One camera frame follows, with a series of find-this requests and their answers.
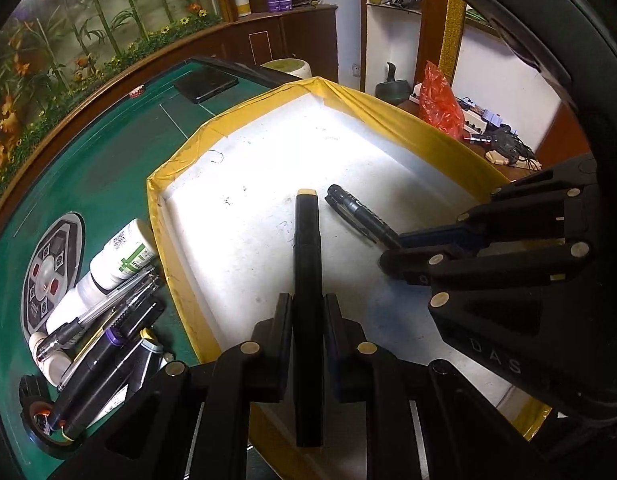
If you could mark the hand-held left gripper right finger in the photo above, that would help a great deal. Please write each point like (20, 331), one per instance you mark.
(348, 360)

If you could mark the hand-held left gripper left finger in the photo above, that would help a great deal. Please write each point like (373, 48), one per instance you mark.
(273, 360)

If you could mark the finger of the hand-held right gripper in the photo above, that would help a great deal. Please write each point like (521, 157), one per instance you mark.
(528, 210)
(488, 265)

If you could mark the thick black marker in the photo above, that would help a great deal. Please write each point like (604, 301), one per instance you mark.
(308, 260)

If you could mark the black marker white print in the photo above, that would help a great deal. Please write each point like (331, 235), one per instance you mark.
(353, 207)

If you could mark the clear ballpoint pen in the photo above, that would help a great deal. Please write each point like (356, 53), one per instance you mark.
(133, 305)
(113, 301)

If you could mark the black marker script print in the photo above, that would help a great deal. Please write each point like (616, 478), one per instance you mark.
(118, 380)

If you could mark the white bottle green label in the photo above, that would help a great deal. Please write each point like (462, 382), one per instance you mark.
(123, 255)

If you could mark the black marker purple band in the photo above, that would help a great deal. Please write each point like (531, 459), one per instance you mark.
(88, 365)

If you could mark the white tray yellow tape edge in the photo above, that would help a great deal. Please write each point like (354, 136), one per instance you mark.
(248, 170)

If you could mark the small white bottle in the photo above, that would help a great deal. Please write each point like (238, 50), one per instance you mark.
(56, 367)

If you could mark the black tape roll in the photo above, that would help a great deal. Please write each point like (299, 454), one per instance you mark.
(31, 430)

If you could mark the brown wooden side cabinet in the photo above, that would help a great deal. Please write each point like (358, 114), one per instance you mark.
(563, 135)

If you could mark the red plastic bag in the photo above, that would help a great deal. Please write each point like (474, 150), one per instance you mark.
(438, 105)

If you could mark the white power strip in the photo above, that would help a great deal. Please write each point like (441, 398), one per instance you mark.
(416, 95)

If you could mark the black dustpan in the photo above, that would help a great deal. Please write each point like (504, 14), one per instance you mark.
(393, 90)

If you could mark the green board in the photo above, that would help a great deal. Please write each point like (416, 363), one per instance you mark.
(478, 20)

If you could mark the round table control panel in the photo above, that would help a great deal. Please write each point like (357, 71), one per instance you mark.
(53, 265)

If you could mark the black smartphone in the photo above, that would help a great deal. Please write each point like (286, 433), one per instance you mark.
(206, 85)

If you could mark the white stool green top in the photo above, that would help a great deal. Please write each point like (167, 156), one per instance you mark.
(284, 66)

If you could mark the dark wooden corner cabinet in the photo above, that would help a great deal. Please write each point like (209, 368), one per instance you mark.
(288, 35)

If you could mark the artificial bamboo flower display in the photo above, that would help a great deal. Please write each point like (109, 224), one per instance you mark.
(88, 20)

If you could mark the gold trimmed wooden frame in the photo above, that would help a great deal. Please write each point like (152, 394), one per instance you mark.
(456, 35)

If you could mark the white wall shelf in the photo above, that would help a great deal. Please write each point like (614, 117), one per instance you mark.
(388, 8)

